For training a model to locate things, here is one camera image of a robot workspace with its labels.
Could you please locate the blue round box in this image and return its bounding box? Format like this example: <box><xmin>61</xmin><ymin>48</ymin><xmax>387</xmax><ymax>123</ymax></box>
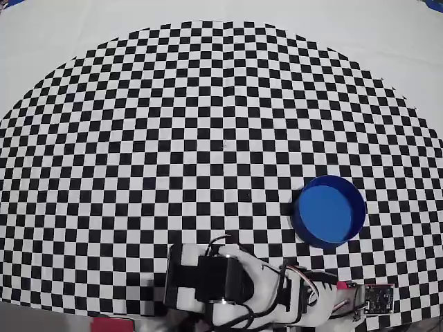
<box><xmin>291</xmin><ymin>174</ymin><xmax>367</xmax><ymax>249</ymax></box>

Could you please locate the black white checkerboard sheet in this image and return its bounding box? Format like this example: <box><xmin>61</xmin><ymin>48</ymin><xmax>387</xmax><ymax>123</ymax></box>
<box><xmin>0</xmin><ymin>0</ymin><xmax>443</xmax><ymax>329</ymax></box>

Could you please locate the black camera circuit board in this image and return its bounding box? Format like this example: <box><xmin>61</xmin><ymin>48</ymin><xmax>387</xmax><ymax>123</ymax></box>
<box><xmin>363</xmin><ymin>284</ymin><xmax>395</xmax><ymax>315</ymax></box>

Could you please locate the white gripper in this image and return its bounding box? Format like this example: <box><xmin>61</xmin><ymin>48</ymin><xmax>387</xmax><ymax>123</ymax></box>
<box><xmin>311</xmin><ymin>273</ymin><xmax>363</xmax><ymax>329</ymax></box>

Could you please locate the red white black servo cable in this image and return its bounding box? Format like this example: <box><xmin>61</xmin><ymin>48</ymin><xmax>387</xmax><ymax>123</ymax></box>
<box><xmin>287</xmin><ymin>265</ymin><xmax>321</xmax><ymax>304</ymax></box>

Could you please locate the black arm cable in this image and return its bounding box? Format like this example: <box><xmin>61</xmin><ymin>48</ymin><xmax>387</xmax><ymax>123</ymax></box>
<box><xmin>204</xmin><ymin>234</ymin><xmax>290</xmax><ymax>331</ymax></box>

